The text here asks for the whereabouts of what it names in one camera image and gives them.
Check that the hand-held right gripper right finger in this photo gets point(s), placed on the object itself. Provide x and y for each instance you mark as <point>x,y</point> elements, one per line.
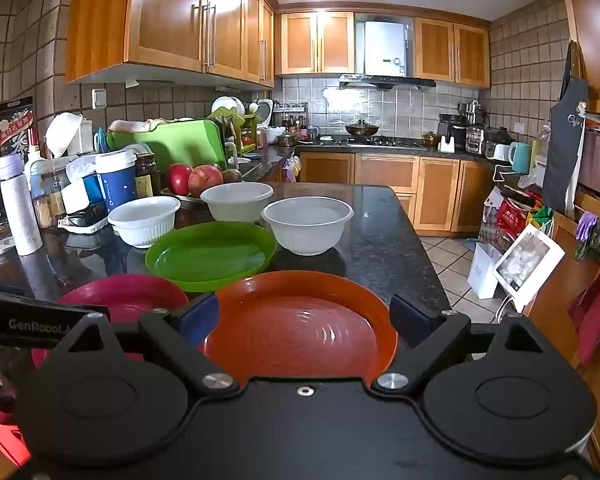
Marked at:
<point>410,320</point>

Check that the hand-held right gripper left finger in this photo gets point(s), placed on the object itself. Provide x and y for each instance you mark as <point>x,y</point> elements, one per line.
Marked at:
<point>197,317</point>

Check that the green plate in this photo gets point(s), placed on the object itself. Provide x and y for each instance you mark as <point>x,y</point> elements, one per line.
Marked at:
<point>210,255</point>

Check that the pink plate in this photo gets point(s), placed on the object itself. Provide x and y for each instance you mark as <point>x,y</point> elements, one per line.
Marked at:
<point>130,295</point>

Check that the orange plate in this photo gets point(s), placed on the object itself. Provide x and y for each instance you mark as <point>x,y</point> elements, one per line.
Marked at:
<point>300,320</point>

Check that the white plates in dish rack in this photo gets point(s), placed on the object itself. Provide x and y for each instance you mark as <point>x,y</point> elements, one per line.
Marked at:
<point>225,105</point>

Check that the white paper bag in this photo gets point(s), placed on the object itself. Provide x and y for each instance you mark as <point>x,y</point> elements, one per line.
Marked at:
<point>482,272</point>

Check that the white ribbed bowl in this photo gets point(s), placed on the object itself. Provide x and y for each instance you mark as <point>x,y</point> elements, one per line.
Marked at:
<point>140,227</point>

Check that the white bottle with purple lid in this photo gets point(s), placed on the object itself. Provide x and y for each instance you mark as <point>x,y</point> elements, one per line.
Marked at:
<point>20,210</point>

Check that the white plastic bowl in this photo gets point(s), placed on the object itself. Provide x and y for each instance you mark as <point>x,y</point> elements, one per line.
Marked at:
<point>305,235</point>
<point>235,207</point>

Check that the black white container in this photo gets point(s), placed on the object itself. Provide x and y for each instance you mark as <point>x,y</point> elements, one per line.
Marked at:
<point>82,220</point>

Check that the white box with window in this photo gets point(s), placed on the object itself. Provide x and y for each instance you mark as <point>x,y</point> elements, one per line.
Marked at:
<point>527,265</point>

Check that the glass jar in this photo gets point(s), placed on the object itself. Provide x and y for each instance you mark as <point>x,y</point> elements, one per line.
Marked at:
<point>50,195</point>

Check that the wooden base cabinets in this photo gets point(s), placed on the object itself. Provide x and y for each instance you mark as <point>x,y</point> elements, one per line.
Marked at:
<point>435,190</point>

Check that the red apples on plate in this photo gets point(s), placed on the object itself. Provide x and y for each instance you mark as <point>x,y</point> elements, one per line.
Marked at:
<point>206,181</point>

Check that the blue white packet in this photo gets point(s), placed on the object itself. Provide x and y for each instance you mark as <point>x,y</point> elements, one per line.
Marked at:
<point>80,192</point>

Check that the red gift bag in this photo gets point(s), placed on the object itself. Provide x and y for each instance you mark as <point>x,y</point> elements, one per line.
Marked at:
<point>507,217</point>

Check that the brown kiwi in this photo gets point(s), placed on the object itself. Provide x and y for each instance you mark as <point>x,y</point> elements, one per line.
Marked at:
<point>231,176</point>

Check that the dark jar with label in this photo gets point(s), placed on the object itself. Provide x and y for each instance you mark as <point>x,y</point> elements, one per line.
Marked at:
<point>145,180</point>

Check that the blue cup with white lid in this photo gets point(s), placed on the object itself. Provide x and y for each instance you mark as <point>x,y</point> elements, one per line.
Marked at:
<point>117,185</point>

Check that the purple hanging cloth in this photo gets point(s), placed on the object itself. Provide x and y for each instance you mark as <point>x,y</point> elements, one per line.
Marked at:
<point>291,169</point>

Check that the green cutting board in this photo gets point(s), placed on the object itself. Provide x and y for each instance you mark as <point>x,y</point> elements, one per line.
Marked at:
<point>180,142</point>

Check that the white knife stand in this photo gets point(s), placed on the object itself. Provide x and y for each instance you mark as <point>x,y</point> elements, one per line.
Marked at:
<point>446,145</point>

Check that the gas stove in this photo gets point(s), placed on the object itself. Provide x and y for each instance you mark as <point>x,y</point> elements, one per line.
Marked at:
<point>382,142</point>

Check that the brown pot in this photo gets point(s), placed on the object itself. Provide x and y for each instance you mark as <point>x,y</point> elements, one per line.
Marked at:
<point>431,140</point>

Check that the red cloth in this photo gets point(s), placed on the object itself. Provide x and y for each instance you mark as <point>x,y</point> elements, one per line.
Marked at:
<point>597,305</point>

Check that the white upturned container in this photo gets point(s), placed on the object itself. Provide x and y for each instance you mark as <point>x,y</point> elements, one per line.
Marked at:
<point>65,132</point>

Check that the black coffee maker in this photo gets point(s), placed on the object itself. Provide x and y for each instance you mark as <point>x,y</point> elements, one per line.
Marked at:
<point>452,130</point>

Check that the mint green kettle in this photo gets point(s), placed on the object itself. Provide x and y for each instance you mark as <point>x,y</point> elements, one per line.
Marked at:
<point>520,159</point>

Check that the black red snack packet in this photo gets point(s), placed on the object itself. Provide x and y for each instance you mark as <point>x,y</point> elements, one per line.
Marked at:
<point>12,127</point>

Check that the steel blender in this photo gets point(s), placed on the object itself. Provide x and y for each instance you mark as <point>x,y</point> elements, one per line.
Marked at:
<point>475,135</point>

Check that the wok with lid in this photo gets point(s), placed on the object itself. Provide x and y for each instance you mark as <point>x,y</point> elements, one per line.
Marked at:
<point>361,129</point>

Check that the dark slow cooker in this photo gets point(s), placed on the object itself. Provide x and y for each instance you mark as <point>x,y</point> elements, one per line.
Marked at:
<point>500,142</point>

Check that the purple glove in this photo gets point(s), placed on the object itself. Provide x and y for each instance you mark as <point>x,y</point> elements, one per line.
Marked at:
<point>585,225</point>

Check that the beige cloth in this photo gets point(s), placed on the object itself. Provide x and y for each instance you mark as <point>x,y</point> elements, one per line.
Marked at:
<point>140,125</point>

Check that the clear plastic bag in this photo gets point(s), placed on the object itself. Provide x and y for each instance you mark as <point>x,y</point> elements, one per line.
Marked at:
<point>535,160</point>

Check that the row of spice bottles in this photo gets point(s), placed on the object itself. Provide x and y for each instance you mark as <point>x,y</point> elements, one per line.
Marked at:
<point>294,124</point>

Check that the dark apron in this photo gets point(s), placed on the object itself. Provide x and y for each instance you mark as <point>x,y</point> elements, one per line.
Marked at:
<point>565,150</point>

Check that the range hood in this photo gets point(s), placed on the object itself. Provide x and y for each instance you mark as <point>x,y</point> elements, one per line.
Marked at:
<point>387,81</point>

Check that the white water heater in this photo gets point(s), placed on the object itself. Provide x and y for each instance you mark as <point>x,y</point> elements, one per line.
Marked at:
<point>385,50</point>

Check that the wall socket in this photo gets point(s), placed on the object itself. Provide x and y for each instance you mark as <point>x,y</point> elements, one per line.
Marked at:
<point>99,98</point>

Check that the wooden two-door wall cabinet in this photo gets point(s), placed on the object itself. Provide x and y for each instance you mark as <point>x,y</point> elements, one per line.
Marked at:
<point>317,42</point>
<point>452,52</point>

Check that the wooden wall cabinets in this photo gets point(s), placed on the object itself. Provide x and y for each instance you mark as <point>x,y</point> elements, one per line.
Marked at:
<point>170,10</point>

